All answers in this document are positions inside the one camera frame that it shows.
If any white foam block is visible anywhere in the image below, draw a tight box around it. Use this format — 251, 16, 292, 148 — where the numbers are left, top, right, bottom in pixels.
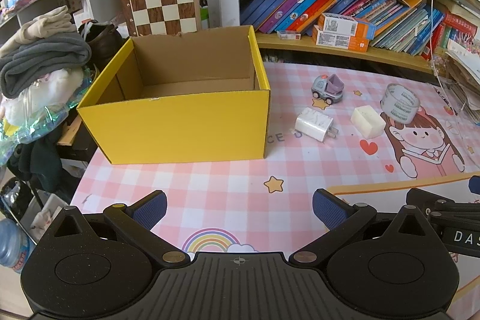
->
351, 106, 386, 140

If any white power adapter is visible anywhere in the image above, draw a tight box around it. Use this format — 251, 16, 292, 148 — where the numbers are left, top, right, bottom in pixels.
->
295, 107, 338, 142

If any clear tape roll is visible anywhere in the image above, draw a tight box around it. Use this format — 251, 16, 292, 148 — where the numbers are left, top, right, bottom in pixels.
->
380, 84, 421, 125

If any purple toy truck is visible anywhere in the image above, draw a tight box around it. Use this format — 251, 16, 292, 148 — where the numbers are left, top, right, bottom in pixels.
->
311, 74, 344, 105

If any pink cartoon desk mat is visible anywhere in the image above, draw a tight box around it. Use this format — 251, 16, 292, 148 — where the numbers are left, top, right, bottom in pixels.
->
69, 61, 480, 320

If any yellow cardboard box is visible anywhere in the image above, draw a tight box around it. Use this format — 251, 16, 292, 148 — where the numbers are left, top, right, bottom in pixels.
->
77, 26, 271, 165

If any stack of loose papers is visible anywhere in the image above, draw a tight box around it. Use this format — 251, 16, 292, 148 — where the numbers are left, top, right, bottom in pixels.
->
433, 39, 479, 126

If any brown leather bag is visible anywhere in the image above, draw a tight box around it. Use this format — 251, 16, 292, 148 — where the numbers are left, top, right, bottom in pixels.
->
78, 19, 126, 71

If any lower orange white box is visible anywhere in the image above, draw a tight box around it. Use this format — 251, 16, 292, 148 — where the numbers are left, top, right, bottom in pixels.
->
312, 25, 369, 53

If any orange white box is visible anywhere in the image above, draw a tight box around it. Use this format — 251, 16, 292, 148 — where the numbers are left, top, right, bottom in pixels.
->
317, 13, 377, 40
312, 25, 369, 53

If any grey folded blanket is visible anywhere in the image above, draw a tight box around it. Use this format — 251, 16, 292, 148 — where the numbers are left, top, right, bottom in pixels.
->
1, 32, 92, 98

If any small red white box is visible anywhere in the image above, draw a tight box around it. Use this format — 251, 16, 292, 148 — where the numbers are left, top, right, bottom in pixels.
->
277, 30, 302, 40

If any upper orange white box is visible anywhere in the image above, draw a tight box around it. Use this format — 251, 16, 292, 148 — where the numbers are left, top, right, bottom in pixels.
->
317, 13, 377, 40

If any beige folded cloth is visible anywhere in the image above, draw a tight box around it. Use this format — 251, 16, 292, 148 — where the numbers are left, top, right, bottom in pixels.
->
1, 6, 77, 58

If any white charging cable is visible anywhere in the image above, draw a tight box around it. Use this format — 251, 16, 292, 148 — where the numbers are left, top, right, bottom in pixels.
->
395, 0, 457, 89

